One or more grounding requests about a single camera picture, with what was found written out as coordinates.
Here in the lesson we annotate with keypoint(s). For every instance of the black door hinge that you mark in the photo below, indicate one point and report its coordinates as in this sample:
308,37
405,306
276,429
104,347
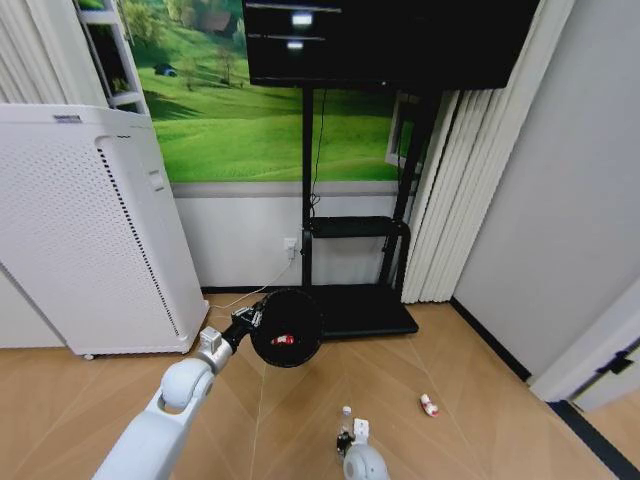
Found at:
618,363

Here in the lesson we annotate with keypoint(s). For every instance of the black television floor stand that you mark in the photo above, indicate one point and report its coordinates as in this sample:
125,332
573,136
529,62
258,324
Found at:
360,310

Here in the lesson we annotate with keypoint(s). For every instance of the black television screen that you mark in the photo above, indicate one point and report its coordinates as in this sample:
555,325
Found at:
390,40

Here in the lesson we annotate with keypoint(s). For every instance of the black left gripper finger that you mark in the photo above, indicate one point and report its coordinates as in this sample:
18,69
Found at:
242,313
259,311

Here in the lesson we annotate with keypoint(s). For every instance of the black round trash bin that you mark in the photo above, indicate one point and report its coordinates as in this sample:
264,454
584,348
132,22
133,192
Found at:
295,320

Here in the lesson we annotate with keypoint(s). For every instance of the white shelf frame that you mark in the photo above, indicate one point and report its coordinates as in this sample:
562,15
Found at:
122,70

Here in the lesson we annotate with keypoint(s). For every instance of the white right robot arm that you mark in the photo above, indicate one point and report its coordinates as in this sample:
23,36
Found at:
367,462

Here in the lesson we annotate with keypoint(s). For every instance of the white framed window panel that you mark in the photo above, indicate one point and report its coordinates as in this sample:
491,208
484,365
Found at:
396,135

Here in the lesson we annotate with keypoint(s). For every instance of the white pleated curtain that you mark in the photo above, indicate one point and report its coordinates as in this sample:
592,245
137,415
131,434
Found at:
30,50
450,190

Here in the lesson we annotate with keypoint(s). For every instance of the clear plastic bottle white cap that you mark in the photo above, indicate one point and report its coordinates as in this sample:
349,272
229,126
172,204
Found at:
346,421

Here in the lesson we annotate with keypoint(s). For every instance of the white wall power outlet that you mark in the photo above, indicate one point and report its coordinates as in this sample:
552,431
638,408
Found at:
290,248

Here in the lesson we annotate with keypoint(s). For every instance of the red white crumpled wrapper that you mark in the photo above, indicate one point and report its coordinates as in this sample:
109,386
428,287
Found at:
429,405
283,340

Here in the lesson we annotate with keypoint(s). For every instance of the white perforated air purifier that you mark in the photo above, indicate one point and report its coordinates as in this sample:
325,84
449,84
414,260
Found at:
75,225

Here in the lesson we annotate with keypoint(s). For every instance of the grey door with frame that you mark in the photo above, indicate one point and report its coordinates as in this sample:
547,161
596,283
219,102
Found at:
590,350

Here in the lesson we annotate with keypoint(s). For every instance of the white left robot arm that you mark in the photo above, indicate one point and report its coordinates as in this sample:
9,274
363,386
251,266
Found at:
150,435

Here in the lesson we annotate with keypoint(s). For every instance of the green meadow wall mural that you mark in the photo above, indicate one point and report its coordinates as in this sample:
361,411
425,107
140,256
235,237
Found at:
225,125

